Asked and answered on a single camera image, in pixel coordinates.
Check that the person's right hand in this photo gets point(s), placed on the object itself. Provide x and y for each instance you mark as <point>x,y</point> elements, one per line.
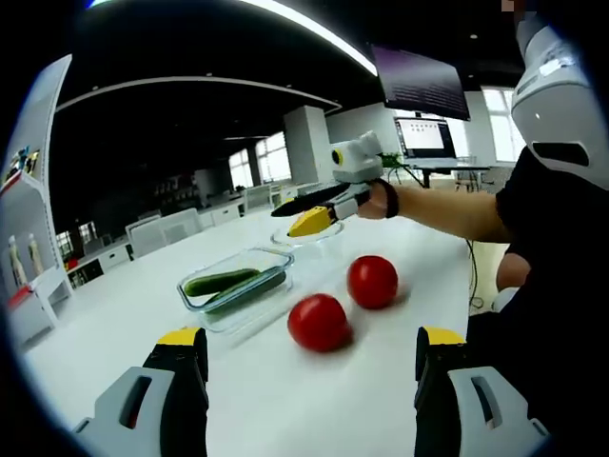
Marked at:
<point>373,204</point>

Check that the person's knee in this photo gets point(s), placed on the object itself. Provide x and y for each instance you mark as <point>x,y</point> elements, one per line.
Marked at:
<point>514,269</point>

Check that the round glass storage container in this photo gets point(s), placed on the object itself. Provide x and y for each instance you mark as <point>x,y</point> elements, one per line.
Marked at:
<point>280,239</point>

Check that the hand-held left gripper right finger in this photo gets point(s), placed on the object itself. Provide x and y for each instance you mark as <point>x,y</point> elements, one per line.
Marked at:
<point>499,419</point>

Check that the ceiling light strip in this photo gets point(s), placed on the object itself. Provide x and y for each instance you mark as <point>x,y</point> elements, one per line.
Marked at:
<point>309,33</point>

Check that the white office desk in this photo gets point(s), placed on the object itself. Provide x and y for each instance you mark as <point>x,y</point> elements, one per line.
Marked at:
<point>452,166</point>

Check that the person's body in black clothing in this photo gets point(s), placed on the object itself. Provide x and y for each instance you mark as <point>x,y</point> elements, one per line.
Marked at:
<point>561,285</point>

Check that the desktop monitor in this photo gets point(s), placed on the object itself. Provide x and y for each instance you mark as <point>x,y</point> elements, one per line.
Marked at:
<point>426,138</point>

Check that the green potted plant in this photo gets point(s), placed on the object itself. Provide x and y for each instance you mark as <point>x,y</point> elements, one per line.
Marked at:
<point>389,159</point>

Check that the red tomato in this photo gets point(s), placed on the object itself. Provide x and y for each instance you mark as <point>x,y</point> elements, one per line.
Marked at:
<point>372,282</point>
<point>318,322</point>

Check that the white shoe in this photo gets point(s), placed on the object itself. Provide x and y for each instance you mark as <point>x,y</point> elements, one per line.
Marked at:
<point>504,299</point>

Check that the white chest-worn device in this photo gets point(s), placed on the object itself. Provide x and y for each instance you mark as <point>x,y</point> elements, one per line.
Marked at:
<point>547,119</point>

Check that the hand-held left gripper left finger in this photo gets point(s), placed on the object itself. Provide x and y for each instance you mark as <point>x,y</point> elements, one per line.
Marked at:
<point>119,414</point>

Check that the row of snack packets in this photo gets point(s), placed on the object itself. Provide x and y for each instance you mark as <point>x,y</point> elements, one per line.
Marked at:
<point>21,159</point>

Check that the hanging dark screen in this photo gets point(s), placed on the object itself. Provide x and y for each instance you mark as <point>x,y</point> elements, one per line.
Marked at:
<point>423,83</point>

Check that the rectangular glass storage container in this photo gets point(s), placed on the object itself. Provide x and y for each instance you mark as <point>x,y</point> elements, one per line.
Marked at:
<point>228,323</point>

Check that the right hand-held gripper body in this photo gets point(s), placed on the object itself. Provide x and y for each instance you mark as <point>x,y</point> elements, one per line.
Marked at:
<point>359,159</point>

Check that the long green cucumber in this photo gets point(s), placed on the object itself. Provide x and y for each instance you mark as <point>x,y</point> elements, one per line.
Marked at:
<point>252,288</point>
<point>214,283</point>

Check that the white mesh chair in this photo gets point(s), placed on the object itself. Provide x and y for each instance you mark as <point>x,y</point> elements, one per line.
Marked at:
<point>166,231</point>

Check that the white table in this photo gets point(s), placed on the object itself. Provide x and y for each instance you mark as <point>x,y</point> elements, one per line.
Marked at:
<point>285,404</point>

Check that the white drink bottle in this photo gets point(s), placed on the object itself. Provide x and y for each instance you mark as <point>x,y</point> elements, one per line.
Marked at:
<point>35,254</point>
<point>18,262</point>

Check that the white display shelf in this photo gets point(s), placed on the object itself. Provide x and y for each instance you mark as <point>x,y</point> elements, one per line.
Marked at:
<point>33,119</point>

